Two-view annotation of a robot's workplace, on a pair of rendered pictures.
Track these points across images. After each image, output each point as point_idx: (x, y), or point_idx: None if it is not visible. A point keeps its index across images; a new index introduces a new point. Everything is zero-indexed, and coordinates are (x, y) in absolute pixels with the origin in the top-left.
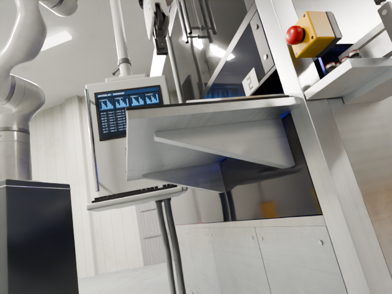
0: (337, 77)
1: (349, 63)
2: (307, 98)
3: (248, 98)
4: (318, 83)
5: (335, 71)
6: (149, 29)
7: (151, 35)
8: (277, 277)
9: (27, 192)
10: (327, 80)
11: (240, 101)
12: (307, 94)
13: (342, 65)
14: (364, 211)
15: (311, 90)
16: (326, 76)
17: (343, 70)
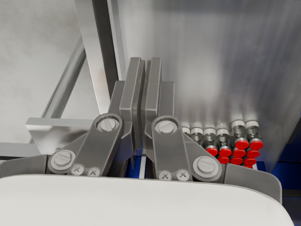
0: (46, 118)
1: (27, 121)
2: (92, 119)
3: (107, 86)
4: (68, 124)
5: (43, 123)
6: (152, 208)
7: (184, 181)
8: None
9: None
10: (57, 121)
11: (86, 55)
12: (89, 123)
13: (34, 123)
14: None
15: (81, 124)
16: (54, 124)
17: (36, 119)
